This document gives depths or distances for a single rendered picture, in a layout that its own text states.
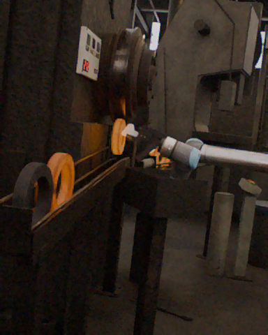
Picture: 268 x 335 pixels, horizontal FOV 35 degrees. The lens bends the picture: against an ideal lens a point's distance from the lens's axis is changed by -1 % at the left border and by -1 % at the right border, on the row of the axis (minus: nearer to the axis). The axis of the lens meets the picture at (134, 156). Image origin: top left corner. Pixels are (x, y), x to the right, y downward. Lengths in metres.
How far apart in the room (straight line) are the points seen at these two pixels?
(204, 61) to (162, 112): 0.71
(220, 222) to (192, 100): 2.28
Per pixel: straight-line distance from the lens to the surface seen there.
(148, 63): 2.00
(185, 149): 1.86
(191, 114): 4.77
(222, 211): 2.73
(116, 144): 1.86
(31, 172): 1.04
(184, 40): 4.91
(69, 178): 1.32
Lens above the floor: 0.89
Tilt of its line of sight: 4 degrees down
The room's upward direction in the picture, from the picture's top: 6 degrees clockwise
